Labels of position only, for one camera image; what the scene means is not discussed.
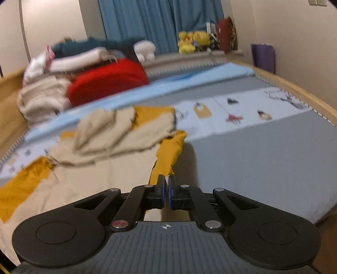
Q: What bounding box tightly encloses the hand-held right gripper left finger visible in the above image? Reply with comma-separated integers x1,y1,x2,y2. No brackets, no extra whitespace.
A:
74,174,167,233

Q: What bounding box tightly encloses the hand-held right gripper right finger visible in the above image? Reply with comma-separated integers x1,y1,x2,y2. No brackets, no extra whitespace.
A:
168,175,260,233

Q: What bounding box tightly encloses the beige and yellow hooded jacket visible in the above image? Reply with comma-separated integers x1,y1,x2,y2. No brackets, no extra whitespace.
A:
0,105,189,267

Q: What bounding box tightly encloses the bed with grey sheet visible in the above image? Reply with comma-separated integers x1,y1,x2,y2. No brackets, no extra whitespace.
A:
0,59,337,266

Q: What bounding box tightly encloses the printed pale sheet strip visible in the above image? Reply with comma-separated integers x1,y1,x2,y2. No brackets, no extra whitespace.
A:
0,88,317,180

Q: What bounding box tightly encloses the light blue blanket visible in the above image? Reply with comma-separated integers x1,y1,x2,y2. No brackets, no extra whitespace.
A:
25,63,256,142

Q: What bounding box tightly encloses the red fleece blanket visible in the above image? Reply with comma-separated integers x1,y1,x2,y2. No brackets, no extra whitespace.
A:
67,58,150,107

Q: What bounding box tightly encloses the window sill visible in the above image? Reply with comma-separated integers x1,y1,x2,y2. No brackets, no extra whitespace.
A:
143,50,244,69

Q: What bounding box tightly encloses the cream folded fleece blanket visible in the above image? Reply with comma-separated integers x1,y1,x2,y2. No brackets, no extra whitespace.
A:
17,76,72,121

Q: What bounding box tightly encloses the yellow duck plush toy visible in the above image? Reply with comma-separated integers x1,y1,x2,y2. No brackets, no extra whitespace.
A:
178,31,197,55

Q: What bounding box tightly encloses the white folded cloth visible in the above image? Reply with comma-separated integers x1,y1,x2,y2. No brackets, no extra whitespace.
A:
49,47,116,73

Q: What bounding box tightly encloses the yellow round plush toy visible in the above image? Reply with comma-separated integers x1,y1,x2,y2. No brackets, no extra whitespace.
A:
193,31,211,48

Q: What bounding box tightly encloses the purple box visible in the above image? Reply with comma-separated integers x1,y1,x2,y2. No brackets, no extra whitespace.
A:
250,43,276,75

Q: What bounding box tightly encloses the dark blue shark plush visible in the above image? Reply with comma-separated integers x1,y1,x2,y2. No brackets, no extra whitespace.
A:
51,38,156,63

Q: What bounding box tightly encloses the brown plush cushion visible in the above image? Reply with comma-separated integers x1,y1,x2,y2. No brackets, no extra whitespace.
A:
217,16,238,54

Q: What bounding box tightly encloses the blue curtain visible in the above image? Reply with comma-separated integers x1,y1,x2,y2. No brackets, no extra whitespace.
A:
98,0,225,54

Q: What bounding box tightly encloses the wooden bed headboard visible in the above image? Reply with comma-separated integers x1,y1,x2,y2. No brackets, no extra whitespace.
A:
0,69,31,160

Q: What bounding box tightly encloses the pink and white cloth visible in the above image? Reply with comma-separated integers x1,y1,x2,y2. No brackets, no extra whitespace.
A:
22,45,56,86

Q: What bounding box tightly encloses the curved metal pole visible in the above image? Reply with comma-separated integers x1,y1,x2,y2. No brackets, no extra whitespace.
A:
18,0,31,62

